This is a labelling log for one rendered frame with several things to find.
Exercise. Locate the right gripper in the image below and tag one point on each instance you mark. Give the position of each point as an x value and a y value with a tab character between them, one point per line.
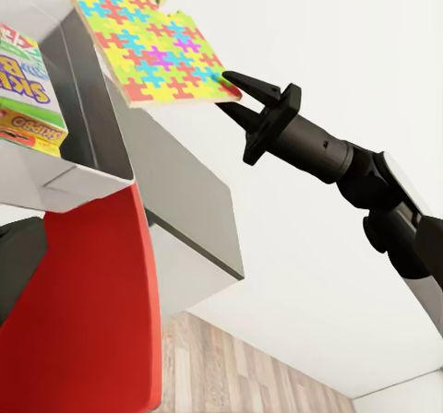
283	132

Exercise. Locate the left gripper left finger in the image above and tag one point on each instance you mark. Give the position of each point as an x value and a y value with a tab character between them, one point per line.
23	244

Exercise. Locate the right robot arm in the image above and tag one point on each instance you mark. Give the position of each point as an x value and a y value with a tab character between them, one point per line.
367	179

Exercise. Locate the board game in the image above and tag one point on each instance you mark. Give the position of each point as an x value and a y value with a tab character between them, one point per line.
30	114

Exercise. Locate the swivel chair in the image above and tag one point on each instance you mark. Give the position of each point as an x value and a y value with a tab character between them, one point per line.
85	335

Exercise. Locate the jigsaw puzzle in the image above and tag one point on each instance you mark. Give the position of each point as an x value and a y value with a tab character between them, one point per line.
155	60

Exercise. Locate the toy box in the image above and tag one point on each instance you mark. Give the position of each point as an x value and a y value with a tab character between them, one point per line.
95	162

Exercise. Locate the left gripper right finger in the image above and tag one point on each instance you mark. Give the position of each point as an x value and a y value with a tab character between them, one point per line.
428	243

